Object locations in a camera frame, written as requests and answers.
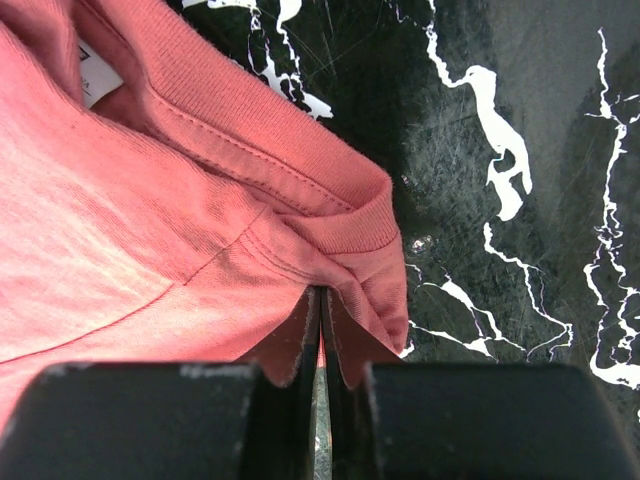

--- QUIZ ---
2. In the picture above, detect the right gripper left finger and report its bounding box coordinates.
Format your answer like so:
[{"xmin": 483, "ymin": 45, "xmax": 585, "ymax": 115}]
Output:
[{"xmin": 239, "ymin": 287, "xmax": 321, "ymax": 479}]

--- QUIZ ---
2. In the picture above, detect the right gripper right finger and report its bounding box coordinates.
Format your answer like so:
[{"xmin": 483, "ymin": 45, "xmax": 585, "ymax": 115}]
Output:
[{"xmin": 321, "ymin": 288, "xmax": 400, "ymax": 479}]

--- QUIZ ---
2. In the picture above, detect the red t-shirt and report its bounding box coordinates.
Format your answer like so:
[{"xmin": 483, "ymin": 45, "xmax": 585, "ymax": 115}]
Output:
[{"xmin": 1, "ymin": 1, "xmax": 408, "ymax": 420}]

